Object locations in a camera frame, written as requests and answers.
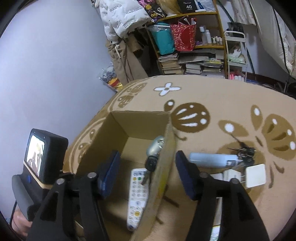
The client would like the white square charger adapter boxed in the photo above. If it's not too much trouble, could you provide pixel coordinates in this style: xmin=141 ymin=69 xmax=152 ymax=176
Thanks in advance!
xmin=237 ymin=164 xmax=266 ymax=189

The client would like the brown cardboard box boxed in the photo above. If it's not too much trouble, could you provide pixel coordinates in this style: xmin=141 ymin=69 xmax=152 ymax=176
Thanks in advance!
xmin=65 ymin=111 xmax=176 ymax=240

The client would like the black car key with tag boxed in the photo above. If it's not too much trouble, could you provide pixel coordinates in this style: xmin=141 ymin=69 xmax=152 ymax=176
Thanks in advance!
xmin=142 ymin=156 xmax=158 ymax=186

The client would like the left hand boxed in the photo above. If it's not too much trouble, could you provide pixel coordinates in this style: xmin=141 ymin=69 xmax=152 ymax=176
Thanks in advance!
xmin=11 ymin=209 xmax=32 ymax=238

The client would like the bunch of keys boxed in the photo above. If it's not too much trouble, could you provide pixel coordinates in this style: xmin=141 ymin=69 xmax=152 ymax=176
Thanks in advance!
xmin=227 ymin=134 xmax=256 ymax=168

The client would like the light blue power bank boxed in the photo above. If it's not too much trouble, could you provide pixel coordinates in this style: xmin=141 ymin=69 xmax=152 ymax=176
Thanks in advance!
xmin=189 ymin=153 xmax=239 ymax=169

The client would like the white remote control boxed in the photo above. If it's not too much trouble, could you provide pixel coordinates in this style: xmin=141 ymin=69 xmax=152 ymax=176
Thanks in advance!
xmin=126 ymin=168 xmax=149 ymax=232

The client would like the plush toy bag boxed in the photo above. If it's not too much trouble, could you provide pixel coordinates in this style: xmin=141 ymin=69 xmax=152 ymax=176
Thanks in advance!
xmin=98 ymin=65 xmax=123 ymax=92

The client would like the beige patterned round rug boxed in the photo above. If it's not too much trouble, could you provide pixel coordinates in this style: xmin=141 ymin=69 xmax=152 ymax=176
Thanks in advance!
xmin=63 ymin=75 xmax=295 ymax=240

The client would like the beige trench coat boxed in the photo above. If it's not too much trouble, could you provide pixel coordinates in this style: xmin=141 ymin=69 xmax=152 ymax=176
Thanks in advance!
xmin=106 ymin=33 xmax=148 ymax=85

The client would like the stack of books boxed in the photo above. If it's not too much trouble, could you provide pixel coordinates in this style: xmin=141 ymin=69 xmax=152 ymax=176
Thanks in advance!
xmin=158 ymin=49 xmax=225 ymax=78

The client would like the white puffer jacket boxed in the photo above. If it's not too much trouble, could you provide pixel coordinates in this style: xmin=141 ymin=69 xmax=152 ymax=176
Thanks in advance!
xmin=94 ymin=0 xmax=151 ymax=43

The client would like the teal storage bin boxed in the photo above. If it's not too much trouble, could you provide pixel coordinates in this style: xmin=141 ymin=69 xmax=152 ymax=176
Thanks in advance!
xmin=147 ymin=23 xmax=175 ymax=55

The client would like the white metal cart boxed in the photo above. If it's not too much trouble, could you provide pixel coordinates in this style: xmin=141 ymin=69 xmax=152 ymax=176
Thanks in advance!
xmin=224 ymin=30 xmax=248 ymax=82

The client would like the red patterned bag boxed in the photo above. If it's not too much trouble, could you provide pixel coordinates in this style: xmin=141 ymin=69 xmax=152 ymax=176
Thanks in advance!
xmin=170 ymin=17 xmax=197 ymax=52

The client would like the wooden shelf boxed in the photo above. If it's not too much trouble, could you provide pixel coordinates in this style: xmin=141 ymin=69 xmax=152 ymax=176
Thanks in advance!
xmin=145 ymin=7 xmax=226 ymax=75

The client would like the black box labelled 40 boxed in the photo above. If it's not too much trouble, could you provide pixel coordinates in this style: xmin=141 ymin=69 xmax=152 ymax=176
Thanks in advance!
xmin=177 ymin=0 xmax=198 ymax=14

